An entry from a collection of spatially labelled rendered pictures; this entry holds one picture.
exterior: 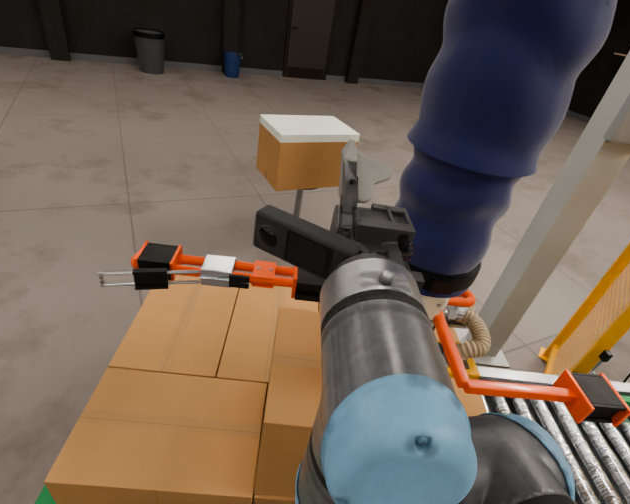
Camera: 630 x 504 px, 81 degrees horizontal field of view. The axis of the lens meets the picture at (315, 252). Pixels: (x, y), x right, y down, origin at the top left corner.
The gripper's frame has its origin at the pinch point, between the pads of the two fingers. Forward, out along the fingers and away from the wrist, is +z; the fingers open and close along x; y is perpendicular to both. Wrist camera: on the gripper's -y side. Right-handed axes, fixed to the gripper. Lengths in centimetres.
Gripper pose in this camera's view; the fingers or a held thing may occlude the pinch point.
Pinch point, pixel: (334, 192)
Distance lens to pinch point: 51.5
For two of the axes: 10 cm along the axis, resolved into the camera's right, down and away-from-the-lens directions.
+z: -0.1, -5.8, 8.2
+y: 9.9, 1.2, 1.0
